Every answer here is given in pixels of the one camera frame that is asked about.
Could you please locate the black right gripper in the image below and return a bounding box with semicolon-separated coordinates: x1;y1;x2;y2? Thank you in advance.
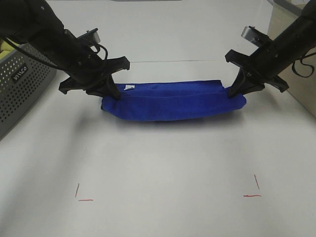
225;39;289;98

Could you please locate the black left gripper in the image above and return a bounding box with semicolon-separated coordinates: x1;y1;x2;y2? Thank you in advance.
59;44;130;100

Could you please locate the blue towel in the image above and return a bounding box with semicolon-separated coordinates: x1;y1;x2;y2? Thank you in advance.
101;80;246;121

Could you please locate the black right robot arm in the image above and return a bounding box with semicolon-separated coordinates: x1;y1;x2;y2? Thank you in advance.
225;0;316;98

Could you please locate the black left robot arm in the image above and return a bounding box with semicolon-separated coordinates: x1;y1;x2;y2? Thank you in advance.
0;0;130;100

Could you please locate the grey perforated basket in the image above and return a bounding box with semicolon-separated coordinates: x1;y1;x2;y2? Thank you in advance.
0;49;57;138

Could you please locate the yellow cloth in basket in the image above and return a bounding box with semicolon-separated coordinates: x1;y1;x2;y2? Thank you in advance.
0;41;14;59

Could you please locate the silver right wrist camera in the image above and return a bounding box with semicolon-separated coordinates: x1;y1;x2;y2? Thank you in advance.
241;26;271;47

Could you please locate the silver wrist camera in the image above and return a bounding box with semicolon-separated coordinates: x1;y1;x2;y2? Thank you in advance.
241;26;271;47
77;28;101;45

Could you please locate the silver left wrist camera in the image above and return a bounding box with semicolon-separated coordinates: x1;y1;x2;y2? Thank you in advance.
77;28;101;45

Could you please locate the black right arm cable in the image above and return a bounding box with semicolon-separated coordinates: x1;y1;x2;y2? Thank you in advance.
291;48;316;78

